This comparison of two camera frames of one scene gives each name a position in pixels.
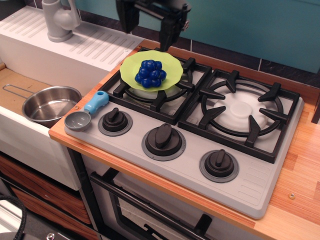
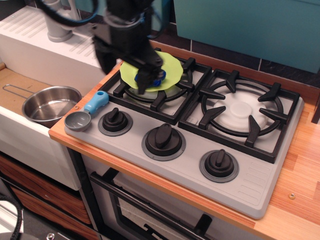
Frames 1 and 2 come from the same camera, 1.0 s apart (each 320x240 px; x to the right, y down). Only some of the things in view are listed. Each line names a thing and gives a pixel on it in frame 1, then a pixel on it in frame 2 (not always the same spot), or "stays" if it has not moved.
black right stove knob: x=219 y=166 stays
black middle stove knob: x=163 y=143 stays
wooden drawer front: x=47 y=196 stays
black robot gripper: x=173 y=13 → x=131 y=41
